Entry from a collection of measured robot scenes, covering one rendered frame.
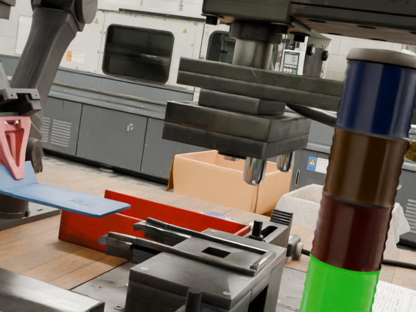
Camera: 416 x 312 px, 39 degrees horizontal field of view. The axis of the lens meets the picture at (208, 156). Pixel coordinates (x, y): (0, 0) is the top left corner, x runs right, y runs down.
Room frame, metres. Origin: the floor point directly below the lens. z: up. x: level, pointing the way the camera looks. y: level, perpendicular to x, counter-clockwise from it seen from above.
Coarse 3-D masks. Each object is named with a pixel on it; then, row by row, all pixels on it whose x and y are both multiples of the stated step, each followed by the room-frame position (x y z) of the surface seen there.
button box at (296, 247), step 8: (248, 224) 0.98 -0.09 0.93; (288, 240) 0.91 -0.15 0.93; (296, 240) 0.93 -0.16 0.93; (288, 248) 0.90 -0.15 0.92; (296, 248) 0.92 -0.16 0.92; (288, 256) 0.90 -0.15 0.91; (296, 256) 0.92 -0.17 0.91; (392, 264) 0.97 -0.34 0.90; (400, 264) 0.97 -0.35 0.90; (408, 264) 0.97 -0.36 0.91
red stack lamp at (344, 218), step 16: (320, 208) 0.31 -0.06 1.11; (336, 208) 0.29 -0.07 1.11; (352, 208) 0.29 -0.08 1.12; (368, 208) 0.29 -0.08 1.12; (384, 208) 0.29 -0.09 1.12; (320, 224) 0.30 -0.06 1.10; (336, 224) 0.29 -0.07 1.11; (352, 224) 0.29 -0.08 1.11; (368, 224) 0.29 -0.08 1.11; (384, 224) 0.29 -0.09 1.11; (320, 240) 0.30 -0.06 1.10; (336, 240) 0.29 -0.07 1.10; (352, 240) 0.29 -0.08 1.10; (368, 240) 0.29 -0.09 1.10; (384, 240) 0.30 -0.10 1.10; (320, 256) 0.30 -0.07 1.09; (336, 256) 0.29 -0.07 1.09; (352, 256) 0.29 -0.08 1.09; (368, 256) 0.29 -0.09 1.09
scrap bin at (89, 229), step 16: (112, 192) 0.93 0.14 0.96; (144, 208) 0.91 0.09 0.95; (160, 208) 0.90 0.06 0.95; (176, 208) 0.89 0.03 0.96; (64, 224) 0.82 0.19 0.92; (80, 224) 0.81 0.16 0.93; (96, 224) 0.80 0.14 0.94; (112, 224) 0.80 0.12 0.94; (128, 224) 0.79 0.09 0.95; (176, 224) 0.89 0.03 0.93; (192, 224) 0.88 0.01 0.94; (208, 224) 0.87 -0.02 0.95; (224, 224) 0.86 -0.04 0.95; (240, 224) 0.85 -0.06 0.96; (64, 240) 0.82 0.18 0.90; (80, 240) 0.81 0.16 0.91; (96, 240) 0.80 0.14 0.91
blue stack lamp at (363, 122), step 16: (352, 64) 0.30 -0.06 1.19; (368, 64) 0.29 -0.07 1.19; (352, 80) 0.30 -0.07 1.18; (368, 80) 0.29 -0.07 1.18; (384, 80) 0.29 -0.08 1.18; (400, 80) 0.29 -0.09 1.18; (352, 96) 0.30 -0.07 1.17; (368, 96) 0.29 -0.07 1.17; (384, 96) 0.29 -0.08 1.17; (400, 96) 0.29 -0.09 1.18; (352, 112) 0.30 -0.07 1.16; (368, 112) 0.29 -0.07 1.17; (384, 112) 0.29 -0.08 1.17; (400, 112) 0.29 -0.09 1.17; (352, 128) 0.29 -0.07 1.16; (368, 128) 0.29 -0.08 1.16; (384, 128) 0.29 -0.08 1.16; (400, 128) 0.29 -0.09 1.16
